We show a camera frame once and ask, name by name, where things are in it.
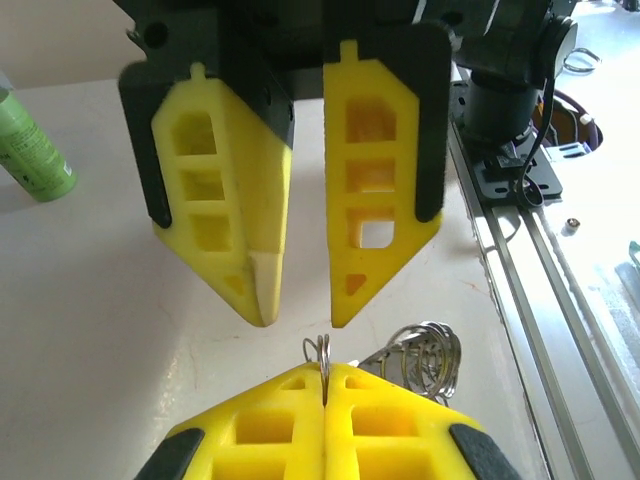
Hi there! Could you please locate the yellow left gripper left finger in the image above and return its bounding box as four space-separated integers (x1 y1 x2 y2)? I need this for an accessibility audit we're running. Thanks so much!
133 362 327 480

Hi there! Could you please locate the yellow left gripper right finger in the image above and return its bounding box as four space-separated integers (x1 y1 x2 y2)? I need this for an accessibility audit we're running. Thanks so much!
324 362 524 480

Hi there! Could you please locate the small clear object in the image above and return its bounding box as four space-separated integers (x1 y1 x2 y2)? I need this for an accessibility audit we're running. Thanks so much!
302 321 462 407

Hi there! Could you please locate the green cylindrical can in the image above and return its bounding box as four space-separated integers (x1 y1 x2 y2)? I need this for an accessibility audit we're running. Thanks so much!
0 69 79 204

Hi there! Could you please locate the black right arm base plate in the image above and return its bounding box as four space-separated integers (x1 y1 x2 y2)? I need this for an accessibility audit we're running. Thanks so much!
449 82 565 202

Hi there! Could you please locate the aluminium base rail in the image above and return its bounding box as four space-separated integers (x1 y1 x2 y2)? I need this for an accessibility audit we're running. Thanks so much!
447 119 640 480

